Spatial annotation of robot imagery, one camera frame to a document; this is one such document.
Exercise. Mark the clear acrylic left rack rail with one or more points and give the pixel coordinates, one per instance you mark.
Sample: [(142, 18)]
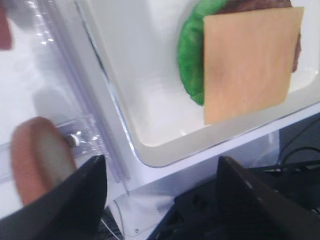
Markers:
[(69, 65)]

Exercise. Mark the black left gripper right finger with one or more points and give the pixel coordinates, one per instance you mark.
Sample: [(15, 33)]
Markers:
[(251, 210)]

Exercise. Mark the brown meat patty on burger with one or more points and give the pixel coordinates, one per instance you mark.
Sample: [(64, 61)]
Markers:
[(298, 48)]

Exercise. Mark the white rectangular tray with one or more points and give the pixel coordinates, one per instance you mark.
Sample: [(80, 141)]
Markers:
[(136, 41)]

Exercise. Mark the orange cheese slice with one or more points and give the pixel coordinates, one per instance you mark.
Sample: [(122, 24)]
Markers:
[(248, 60)]

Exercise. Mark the red tomato slice on rack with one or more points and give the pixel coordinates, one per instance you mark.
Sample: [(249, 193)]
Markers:
[(5, 33)]

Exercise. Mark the bun slice on left rack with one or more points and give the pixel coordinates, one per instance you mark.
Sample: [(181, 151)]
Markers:
[(41, 159)]

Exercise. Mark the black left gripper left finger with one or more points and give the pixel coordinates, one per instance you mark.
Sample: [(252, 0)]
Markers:
[(71, 211)]

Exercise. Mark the green lettuce leaf on burger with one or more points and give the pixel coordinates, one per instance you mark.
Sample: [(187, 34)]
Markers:
[(190, 48)]

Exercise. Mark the near clear acrylic pusher track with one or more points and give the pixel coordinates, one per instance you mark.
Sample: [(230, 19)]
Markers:
[(75, 142)]

